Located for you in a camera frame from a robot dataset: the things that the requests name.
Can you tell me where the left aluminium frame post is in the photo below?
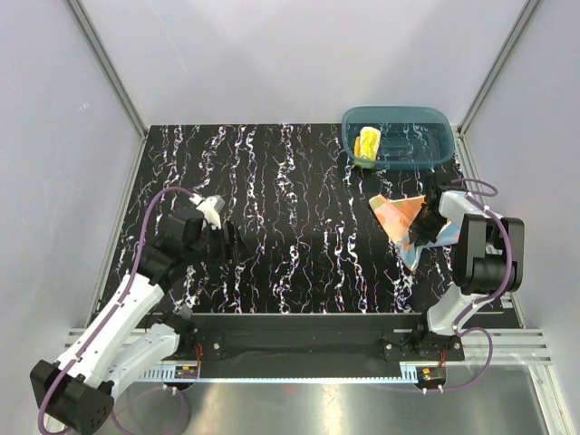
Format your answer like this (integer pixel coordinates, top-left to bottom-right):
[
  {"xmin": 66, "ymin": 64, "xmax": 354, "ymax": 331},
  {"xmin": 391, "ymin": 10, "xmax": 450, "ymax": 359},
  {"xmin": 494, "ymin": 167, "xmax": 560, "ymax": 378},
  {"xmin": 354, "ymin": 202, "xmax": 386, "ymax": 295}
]
[{"xmin": 63, "ymin": 0, "xmax": 149, "ymax": 137}]

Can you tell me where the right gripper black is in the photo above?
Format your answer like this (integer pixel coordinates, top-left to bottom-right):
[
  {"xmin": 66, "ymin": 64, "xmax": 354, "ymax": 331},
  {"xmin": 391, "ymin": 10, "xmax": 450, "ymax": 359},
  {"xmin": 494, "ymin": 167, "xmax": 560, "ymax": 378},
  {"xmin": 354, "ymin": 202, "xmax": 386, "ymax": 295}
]
[{"xmin": 408, "ymin": 203, "xmax": 446, "ymax": 247}]

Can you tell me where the right aluminium frame post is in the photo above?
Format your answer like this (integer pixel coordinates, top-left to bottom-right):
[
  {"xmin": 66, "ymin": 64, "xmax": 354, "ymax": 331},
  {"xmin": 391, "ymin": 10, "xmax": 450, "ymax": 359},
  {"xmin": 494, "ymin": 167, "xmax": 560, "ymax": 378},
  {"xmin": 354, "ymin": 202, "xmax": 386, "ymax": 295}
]
[{"xmin": 457, "ymin": 0, "xmax": 545, "ymax": 137}]

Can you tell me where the yellow crocodile towel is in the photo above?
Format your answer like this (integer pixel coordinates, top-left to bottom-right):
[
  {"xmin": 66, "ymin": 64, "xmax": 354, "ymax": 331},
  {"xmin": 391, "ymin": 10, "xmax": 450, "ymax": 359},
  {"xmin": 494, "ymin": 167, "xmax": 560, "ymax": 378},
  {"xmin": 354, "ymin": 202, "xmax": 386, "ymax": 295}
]
[{"xmin": 354, "ymin": 127, "xmax": 382, "ymax": 169}]

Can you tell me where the aluminium front rail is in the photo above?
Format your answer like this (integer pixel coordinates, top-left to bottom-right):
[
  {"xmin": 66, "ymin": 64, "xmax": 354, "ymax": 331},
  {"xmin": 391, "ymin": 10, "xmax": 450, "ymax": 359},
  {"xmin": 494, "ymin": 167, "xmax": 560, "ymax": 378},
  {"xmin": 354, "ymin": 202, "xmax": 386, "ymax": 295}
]
[{"xmin": 58, "ymin": 328, "xmax": 554, "ymax": 366}]

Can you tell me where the aluminium frame post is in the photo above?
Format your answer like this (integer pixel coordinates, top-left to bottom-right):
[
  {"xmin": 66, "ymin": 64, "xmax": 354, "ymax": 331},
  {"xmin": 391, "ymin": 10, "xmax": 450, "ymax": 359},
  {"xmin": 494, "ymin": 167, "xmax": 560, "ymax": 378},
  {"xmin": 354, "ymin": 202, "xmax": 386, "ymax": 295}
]
[
  {"xmin": 63, "ymin": 0, "xmax": 149, "ymax": 137},
  {"xmin": 457, "ymin": 0, "xmax": 545, "ymax": 137}
]

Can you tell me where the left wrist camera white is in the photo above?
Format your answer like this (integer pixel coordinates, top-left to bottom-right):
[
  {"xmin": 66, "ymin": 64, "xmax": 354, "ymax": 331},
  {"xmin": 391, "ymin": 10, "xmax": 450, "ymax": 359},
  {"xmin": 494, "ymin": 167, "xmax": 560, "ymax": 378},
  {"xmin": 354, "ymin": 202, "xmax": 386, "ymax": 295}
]
[{"xmin": 189, "ymin": 194, "xmax": 225, "ymax": 229}]

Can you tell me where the slotted cable duct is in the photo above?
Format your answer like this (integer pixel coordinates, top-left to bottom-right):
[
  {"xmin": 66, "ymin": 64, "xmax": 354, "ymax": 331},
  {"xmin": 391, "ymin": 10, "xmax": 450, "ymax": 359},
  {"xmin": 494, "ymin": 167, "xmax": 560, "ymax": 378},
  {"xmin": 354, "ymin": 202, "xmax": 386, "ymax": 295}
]
[{"xmin": 137, "ymin": 362, "xmax": 418, "ymax": 385}]

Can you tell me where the orange blue dotted towel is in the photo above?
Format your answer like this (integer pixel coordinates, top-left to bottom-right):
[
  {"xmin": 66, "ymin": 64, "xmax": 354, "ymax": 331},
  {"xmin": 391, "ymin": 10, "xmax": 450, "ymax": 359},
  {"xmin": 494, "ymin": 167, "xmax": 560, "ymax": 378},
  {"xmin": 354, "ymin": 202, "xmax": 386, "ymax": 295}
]
[{"xmin": 369, "ymin": 195, "xmax": 459, "ymax": 272}]

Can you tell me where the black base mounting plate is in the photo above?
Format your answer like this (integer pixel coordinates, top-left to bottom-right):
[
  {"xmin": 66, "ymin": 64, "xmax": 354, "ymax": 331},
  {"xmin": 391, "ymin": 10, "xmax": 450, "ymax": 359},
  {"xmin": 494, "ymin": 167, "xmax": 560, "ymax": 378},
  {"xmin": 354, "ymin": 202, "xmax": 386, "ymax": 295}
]
[{"xmin": 144, "ymin": 312, "xmax": 466, "ymax": 363}]

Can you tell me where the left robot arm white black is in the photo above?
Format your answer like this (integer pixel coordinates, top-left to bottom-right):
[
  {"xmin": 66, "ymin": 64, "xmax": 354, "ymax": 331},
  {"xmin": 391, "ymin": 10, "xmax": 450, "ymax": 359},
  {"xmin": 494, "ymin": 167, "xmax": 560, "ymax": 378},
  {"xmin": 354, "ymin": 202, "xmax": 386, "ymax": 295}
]
[{"xmin": 30, "ymin": 209, "xmax": 242, "ymax": 434}]

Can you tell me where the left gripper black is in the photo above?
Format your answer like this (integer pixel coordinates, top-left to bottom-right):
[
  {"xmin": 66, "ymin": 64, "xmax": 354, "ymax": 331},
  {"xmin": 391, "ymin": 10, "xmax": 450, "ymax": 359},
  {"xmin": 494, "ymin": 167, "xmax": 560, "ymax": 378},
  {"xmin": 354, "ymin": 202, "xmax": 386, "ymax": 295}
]
[{"xmin": 186, "ymin": 220, "xmax": 253, "ymax": 267}]

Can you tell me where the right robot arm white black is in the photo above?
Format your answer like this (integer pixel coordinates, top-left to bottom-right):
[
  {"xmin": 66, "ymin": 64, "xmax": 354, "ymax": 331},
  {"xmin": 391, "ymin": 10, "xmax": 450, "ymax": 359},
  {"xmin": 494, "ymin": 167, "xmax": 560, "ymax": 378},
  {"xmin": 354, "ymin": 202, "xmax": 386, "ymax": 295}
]
[{"xmin": 408, "ymin": 187, "xmax": 525, "ymax": 360}]

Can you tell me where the teal transparent plastic bin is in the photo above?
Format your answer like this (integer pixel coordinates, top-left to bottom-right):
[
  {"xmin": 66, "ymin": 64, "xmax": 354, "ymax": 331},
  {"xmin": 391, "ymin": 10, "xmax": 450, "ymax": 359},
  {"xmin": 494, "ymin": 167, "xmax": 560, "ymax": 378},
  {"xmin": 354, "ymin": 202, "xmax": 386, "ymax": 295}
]
[{"xmin": 342, "ymin": 106, "xmax": 455, "ymax": 170}]

